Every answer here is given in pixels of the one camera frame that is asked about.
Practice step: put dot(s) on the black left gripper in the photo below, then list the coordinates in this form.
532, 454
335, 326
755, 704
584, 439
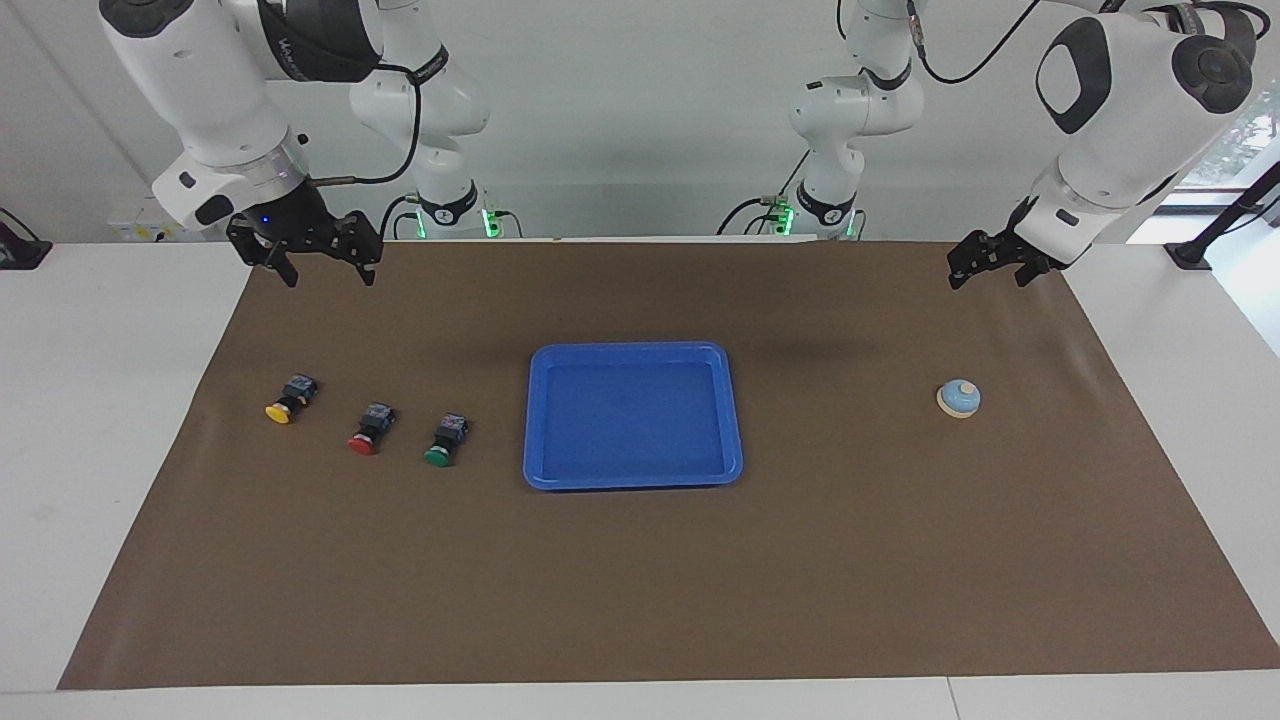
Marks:
1010, 250

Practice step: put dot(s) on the blue plastic tray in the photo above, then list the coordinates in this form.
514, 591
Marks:
632, 415

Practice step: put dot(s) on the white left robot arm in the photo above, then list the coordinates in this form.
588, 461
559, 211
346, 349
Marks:
1120, 130

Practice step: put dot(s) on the yellow push button switch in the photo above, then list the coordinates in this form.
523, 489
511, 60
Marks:
290, 398

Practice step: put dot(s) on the green push button switch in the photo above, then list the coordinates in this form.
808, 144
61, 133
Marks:
446, 440

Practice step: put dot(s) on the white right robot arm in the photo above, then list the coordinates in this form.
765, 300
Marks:
200, 90

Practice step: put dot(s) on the window with grey frame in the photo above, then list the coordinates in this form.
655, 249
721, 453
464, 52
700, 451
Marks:
1250, 130

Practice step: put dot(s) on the brown table mat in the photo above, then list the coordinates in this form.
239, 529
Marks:
640, 580

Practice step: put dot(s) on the red push button switch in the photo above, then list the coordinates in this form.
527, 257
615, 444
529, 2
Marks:
371, 430

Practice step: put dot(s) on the black clamp stand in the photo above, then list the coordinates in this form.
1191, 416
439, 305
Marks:
1195, 252

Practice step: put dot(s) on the light blue call bell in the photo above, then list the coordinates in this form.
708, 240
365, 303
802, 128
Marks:
958, 398

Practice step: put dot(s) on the white power strip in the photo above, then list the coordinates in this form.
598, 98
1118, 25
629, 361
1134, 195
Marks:
140, 230

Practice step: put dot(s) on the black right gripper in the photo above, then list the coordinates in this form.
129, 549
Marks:
300, 225

